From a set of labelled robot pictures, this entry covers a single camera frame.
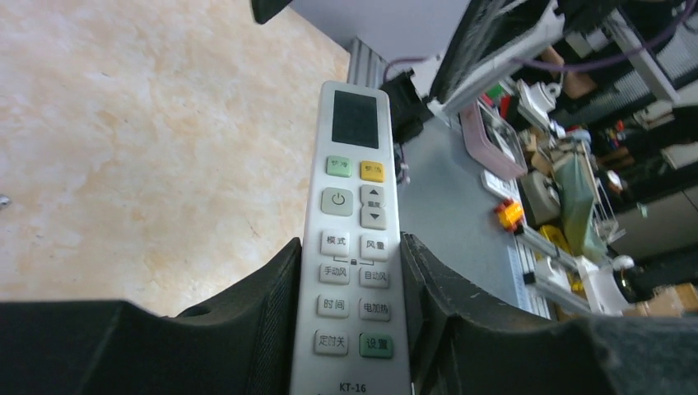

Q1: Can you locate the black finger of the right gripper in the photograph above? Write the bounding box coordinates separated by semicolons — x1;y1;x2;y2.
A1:
249;0;292;25
427;1;565;115

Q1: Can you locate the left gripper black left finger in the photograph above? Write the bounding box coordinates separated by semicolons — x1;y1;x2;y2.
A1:
1;239;301;394

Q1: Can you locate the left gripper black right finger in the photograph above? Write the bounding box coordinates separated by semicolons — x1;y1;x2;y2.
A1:
400;234;697;394

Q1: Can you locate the white air conditioner remote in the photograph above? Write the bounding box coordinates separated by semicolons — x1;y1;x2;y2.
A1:
288;81;412;394

